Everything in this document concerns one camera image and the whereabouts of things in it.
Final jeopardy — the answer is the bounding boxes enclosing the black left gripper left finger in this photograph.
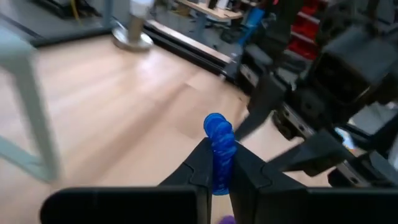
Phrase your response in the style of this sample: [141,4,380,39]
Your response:
[39,138,215,224]

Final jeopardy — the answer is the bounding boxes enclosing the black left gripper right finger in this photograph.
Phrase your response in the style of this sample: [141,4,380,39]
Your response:
[229,142,398,224]

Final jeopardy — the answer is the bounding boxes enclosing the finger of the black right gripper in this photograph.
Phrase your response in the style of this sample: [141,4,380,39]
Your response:
[268,128,353,178]
[234,77,287,141]

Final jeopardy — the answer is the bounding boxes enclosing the blue coil keychain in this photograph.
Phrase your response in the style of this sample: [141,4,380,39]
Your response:
[203,112,238,196]

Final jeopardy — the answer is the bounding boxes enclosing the purple coil keychain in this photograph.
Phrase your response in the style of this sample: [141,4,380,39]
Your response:
[217,214,236,224]

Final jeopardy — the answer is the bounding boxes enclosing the red bin rack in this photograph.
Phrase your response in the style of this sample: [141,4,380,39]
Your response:
[287,2,324,60]

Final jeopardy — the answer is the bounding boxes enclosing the blue background chair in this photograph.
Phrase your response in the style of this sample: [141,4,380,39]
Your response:
[239,7,265,47]

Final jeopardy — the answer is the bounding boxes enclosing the wooden background table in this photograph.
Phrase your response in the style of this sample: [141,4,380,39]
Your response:
[177,0,243,21]

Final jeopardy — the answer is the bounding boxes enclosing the white bulb table lamp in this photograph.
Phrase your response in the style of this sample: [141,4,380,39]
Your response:
[111,0,155,52]

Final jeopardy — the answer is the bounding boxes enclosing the green perforated metal shelf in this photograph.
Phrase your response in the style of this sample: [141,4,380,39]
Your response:
[0,26,62,183]

